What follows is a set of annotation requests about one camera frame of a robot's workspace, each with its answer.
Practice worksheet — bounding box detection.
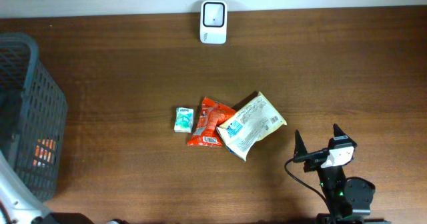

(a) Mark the cream snack bag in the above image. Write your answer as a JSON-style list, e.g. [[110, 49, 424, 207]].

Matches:
[[216, 92, 287, 161]]

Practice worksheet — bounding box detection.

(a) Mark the red snack bag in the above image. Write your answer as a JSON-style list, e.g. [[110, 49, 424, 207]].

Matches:
[[187, 97, 236, 147]]

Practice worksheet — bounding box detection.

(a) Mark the green tissue pack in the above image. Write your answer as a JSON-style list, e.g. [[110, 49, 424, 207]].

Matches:
[[174, 107, 194, 133]]

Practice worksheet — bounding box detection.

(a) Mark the orange tissue pack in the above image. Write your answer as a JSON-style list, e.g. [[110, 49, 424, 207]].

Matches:
[[32, 139, 58, 167]]

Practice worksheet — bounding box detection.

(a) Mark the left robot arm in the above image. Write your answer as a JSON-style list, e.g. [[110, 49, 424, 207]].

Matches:
[[1, 153, 93, 224]]

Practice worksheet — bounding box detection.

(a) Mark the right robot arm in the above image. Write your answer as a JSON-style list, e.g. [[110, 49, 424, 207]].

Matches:
[[284, 124, 387, 224]]

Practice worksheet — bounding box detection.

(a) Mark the white barcode scanner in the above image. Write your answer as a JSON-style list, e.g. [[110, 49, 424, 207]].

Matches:
[[199, 0, 228, 45]]

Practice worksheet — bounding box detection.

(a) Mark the grey plastic mesh basket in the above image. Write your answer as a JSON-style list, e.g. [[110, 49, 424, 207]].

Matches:
[[1, 33, 68, 202]]

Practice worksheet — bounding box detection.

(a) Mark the black right camera cable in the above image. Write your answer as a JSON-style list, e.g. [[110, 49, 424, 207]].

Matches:
[[284, 148, 338, 224]]

